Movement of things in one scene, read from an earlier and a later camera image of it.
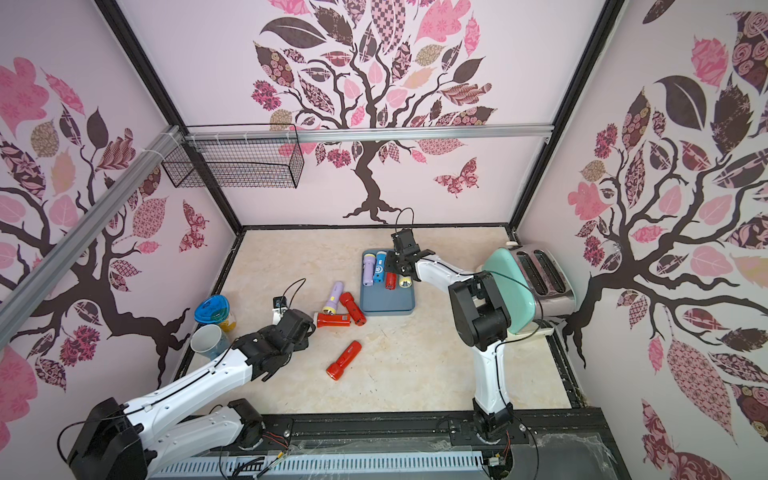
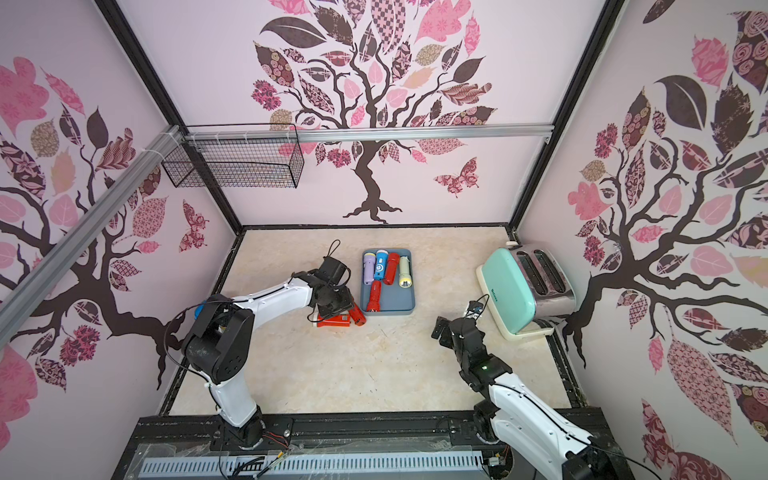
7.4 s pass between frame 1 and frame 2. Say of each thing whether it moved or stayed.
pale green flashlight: stayed
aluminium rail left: stayed
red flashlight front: moved
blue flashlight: stayed
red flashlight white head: stayed
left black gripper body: moved
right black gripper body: moved
